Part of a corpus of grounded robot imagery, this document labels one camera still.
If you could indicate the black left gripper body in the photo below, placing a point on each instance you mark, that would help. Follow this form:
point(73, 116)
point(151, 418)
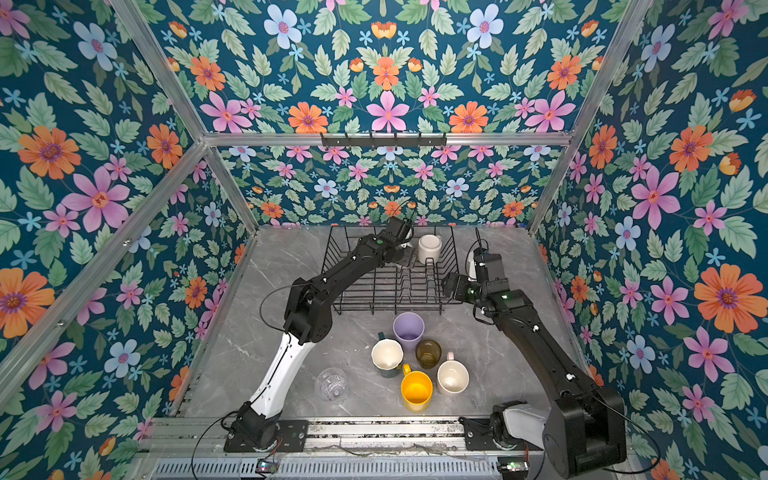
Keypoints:
point(403, 256)

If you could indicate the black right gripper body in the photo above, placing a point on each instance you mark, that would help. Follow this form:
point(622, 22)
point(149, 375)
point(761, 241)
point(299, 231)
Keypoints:
point(486, 264)

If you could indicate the lilac plastic cup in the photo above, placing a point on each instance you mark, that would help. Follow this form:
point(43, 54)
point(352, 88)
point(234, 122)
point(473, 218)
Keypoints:
point(408, 329)

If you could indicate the green mug white inside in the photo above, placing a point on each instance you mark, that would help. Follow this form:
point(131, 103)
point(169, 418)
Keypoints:
point(387, 356)

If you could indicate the clear glass cup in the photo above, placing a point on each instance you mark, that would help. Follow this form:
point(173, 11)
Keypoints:
point(332, 385)

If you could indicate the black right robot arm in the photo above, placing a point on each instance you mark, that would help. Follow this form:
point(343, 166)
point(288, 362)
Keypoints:
point(583, 428)

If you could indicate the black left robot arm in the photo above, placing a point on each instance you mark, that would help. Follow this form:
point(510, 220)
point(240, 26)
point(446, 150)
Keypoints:
point(307, 321)

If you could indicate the olive glass cup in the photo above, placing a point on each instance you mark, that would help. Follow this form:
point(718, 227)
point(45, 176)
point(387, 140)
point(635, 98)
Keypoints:
point(428, 353)

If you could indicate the pink mug white inside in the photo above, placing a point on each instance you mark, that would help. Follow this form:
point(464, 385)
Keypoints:
point(453, 377)

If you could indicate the yellow mug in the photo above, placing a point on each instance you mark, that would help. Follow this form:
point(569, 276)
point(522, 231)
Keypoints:
point(416, 389)

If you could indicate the black wire dish rack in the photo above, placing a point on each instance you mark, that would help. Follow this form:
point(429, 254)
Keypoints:
point(393, 289)

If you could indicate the black hook rail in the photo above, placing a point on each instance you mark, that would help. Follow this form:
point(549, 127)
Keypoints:
point(371, 140)

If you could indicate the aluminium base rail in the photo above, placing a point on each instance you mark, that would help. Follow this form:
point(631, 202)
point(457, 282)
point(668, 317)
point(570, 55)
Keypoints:
point(357, 436)

